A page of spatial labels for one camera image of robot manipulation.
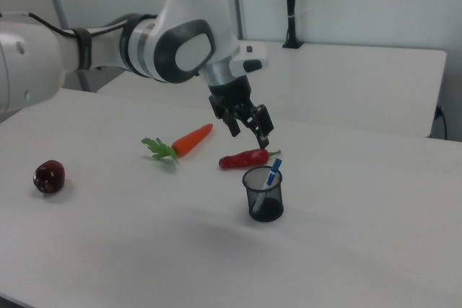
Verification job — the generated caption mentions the white background table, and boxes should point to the white background table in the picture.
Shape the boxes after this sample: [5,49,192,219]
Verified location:
[96,38,448,139]

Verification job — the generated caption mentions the dark red apple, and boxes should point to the dark red apple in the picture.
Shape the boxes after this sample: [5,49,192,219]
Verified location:
[32,159,66,195]

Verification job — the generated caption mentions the orange carrot with green leaves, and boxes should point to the orange carrot with green leaves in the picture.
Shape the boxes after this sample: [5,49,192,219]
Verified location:
[140,123,214,165]

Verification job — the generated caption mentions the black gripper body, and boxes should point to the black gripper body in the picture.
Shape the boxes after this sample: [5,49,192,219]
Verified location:
[208,75,254,120]

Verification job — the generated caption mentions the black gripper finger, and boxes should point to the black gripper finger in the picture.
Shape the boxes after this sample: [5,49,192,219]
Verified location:
[239,103,276,150]
[222,105,243,138]

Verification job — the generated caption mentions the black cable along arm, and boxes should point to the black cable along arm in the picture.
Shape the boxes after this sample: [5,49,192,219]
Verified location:
[0,11,160,39]

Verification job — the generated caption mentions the black pole with base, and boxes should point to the black pole with base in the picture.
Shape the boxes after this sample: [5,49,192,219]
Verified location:
[282,0,304,50]

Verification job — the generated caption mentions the black strap on arm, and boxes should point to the black strap on arm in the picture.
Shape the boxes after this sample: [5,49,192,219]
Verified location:
[73,27,94,71]

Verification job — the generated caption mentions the red chili pepper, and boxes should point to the red chili pepper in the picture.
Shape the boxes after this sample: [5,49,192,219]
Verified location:
[218,148,282,172]

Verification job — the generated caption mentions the blue white marker pen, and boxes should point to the blue white marker pen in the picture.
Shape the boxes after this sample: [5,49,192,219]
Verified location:
[250,157,283,214]

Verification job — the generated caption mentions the black mesh pen cup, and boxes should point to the black mesh pen cup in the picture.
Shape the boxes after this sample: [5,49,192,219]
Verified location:
[242,165,285,223]

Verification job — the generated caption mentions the black cable at table edge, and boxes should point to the black cable at table edge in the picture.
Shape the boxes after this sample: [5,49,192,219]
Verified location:
[434,105,449,140]

